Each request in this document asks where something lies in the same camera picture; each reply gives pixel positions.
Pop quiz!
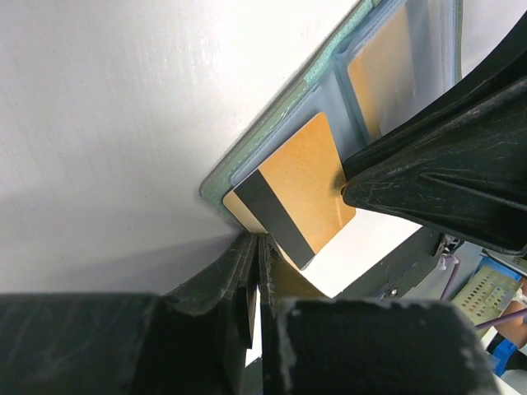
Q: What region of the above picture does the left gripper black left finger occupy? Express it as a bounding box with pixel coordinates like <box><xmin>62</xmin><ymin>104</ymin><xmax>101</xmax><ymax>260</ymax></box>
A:
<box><xmin>1</xmin><ymin>233</ymin><xmax>258</xmax><ymax>394</ymax></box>

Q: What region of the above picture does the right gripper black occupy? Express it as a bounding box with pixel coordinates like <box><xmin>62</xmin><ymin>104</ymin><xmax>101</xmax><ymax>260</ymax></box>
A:
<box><xmin>454</xmin><ymin>1</ymin><xmax>526</xmax><ymax>107</ymax></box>

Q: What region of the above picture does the gold striped card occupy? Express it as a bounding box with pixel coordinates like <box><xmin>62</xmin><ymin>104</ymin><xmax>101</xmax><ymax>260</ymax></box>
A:
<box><xmin>222</xmin><ymin>112</ymin><xmax>356</xmax><ymax>269</ymax></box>

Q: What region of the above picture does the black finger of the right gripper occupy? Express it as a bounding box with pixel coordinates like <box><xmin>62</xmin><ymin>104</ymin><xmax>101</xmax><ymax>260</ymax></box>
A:
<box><xmin>343</xmin><ymin>80</ymin><xmax>526</xmax><ymax>255</ymax></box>

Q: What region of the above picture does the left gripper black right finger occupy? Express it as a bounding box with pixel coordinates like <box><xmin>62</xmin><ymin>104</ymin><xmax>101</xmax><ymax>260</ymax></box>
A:
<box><xmin>258</xmin><ymin>235</ymin><xmax>500</xmax><ymax>394</ymax></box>

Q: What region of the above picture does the green card holder wallet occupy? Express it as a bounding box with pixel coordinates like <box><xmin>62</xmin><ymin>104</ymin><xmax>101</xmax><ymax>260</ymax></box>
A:
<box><xmin>199</xmin><ymin>1</ymin><xmax>464</xmax><ymax>214</ymax></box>

